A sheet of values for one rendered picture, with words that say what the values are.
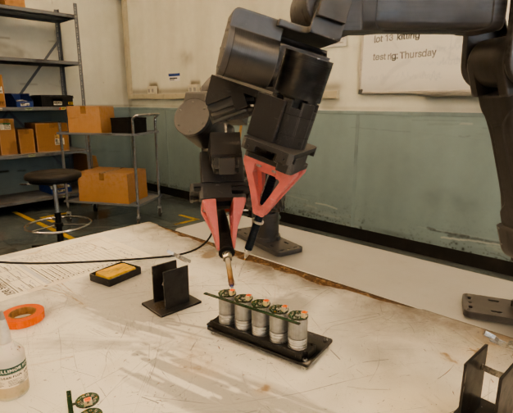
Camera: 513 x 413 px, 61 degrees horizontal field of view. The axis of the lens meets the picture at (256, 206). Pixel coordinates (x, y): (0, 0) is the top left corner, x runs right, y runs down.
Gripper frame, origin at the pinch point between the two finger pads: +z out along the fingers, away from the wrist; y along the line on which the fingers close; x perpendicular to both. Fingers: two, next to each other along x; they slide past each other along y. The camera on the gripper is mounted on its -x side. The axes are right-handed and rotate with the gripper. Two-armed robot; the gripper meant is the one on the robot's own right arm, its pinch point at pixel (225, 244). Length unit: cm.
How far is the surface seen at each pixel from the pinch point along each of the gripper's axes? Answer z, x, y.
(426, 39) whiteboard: -156, 155, 156
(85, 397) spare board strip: 18.6, -12.5, -17.9
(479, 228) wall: -35, 183, 185
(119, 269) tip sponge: 0.2, 17.7, -18.4
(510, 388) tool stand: 20.5, -26.5, 23.4
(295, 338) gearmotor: 14.6, -12.5, 6.4
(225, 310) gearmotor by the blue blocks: 10.3, -5.8, -1.2
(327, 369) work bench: 18.5, -12.1, 10.1
